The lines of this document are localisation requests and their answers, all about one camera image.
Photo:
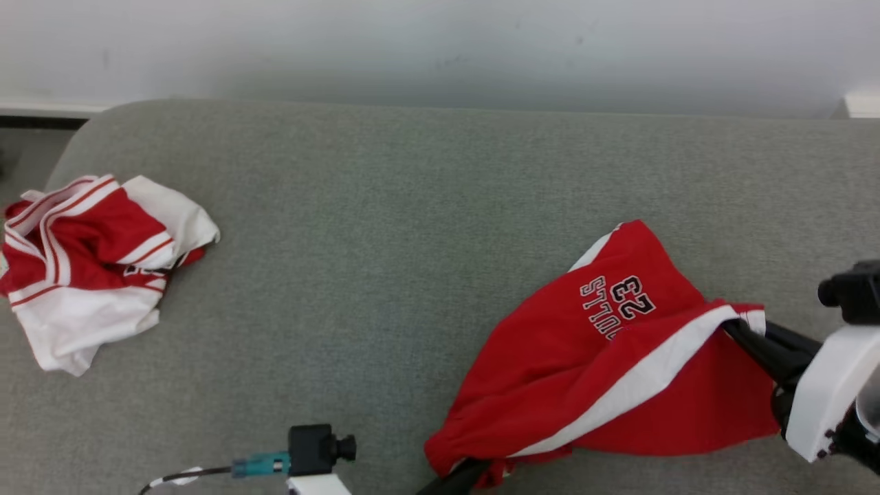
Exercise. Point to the red jersey shirt white sleeves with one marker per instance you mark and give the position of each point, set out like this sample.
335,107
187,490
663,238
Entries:
82,323

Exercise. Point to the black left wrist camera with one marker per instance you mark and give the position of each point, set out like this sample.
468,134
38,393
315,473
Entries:
313,448

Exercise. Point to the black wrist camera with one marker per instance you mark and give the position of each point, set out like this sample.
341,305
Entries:
856,292
313,448

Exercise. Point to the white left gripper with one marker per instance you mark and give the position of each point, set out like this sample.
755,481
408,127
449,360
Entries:
316,485

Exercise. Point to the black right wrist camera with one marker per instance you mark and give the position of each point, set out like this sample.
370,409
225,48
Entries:
856,292

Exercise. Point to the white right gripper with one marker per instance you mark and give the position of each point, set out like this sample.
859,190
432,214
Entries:
832,392

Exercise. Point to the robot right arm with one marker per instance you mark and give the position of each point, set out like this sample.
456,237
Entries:
863,450

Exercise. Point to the red shorts white side stripe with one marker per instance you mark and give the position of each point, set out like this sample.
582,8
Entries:
584,357

